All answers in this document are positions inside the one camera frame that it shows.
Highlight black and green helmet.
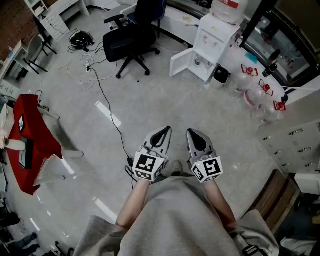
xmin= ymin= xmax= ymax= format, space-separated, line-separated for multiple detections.
xmin=69 ymin=30 xmax=94 ymax=50

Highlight person's right forearm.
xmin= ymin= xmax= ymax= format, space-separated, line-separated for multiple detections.
xmin=203 ymin=179 xmax=237 ymax=233

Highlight white water dispenser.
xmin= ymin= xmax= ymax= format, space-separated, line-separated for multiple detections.
xmin=169 ymin=13 xmax=241 ymax=83

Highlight white floor cable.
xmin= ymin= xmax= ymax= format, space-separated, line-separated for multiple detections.
xmin=58 ymin=53 xmax=118 ymax=91

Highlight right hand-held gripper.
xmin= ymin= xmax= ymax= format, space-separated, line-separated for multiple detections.
xmin=186 ymin=128 xmax=224 ymax=184

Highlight red cloth table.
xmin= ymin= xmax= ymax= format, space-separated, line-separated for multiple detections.
xmin=5 ymin=94 xmax=85 ymax=196

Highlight person's black trousers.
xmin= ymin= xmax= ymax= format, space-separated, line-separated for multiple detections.
xmin=159 ymin=171 xmax=198 ymax=179

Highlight large clear water jug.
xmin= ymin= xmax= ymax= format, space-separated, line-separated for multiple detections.
xmin=209 ymin=0 xmax=248 ymax=25

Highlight black strap buckle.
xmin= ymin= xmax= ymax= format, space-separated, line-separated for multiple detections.
xmin=241 ymin=244 xmax=266 ymax=256

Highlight grey chair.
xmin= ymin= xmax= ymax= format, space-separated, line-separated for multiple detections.
xmin=23 ymin=34 xmax=58 ymax=75

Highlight person's grey shirt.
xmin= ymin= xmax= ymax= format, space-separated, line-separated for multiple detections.
xmin=72 ymin=174 xmax=281 ymax=256

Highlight black office chair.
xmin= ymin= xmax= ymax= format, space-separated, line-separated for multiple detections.
xmin=102 ymin=0 xmax=161 ymax=80

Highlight black cable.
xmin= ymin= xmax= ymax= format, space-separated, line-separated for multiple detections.
xmin=88 ymin=66 xmax=137 ymax=191

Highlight blue chair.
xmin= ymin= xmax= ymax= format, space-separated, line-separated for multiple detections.
xmin=126 ymin=0 xmax=168 ymax=38

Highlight grey drawer cabinet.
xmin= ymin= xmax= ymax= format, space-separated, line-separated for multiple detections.
xmin=256 ymin=92 xmax=320 ymax=175

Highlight person's left forearm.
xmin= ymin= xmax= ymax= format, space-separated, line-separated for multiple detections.
xmin=116 ymin=178 xmax=151 ymax=232

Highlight black framed glass window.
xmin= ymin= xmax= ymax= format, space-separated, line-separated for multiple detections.
xmin=239 ymin=0 xmax=320 ymax=88

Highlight clear bottle with red handle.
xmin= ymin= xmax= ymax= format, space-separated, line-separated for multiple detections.
xmin=239 ymin=79 xmax=273 ymax=108
xmin=231 ymin=64 xmax=258 ymax=92
xmin=251 ymin=100 xmax=287 ymax=127

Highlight white desk with drawers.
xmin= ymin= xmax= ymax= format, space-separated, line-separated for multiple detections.
xmin=23 ymin=0 xmax=91 ymax=42

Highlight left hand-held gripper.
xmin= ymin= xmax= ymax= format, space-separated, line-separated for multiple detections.
xmin=132 ymin=126 xmax=172 ymax=182

